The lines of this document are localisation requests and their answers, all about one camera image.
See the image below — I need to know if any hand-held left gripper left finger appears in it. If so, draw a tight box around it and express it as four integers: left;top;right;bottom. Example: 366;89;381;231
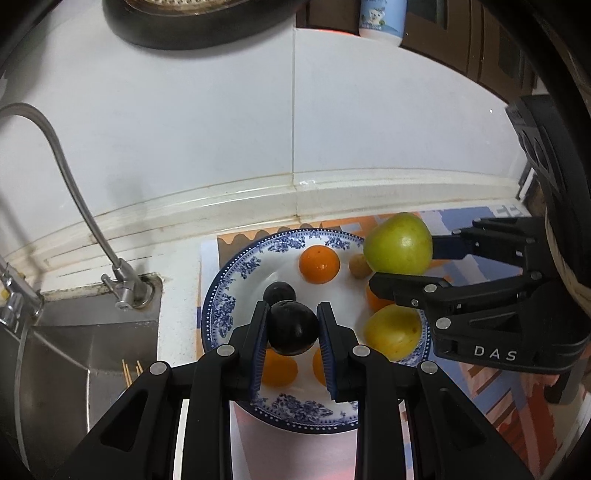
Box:
53;301;271;480

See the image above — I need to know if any steel faucet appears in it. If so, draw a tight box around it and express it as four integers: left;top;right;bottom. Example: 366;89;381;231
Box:
0;102;151;311

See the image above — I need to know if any steel tap fitting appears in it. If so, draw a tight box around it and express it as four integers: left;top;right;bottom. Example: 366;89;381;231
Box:
0;261;44;330

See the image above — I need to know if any orange mandarin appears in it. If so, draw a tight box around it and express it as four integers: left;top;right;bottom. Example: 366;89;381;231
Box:
312;346;329;386
298;246;341;284
366;282;393;312
260;351;298;387

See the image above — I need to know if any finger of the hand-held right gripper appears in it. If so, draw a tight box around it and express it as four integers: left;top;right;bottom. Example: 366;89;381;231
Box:
431;217;552;282
368;271;544;333

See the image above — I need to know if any small tan longan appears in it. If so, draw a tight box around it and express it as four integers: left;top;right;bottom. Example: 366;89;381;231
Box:
348;255;372;279

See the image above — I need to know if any blue patterned white plate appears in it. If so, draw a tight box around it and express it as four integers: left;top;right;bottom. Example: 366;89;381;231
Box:
202;229;432;435

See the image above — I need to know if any black pan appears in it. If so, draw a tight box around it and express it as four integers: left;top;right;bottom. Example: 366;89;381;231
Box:
102;0;305;51

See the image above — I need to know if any orange and blue printed mat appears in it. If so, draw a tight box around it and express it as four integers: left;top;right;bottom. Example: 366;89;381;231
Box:
201;209;573;480

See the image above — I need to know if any light blue bottle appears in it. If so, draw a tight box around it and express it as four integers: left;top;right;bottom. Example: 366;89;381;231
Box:
359;0;408;48

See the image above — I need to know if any steel sink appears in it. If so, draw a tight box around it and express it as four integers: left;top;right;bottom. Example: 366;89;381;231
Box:
0;288;162;462

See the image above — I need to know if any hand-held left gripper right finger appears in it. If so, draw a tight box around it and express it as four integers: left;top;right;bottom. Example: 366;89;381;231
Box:
318;302;534;480

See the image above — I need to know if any dark wooden cabinet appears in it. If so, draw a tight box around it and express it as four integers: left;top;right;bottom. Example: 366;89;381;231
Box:
295;0;550;95

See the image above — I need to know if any dark plum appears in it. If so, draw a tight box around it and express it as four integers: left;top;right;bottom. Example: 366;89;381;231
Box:
263;281;297;308
269;300;320;357

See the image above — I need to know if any yellow-green citrus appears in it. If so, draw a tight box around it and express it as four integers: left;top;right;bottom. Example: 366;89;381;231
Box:
364;305;423;362

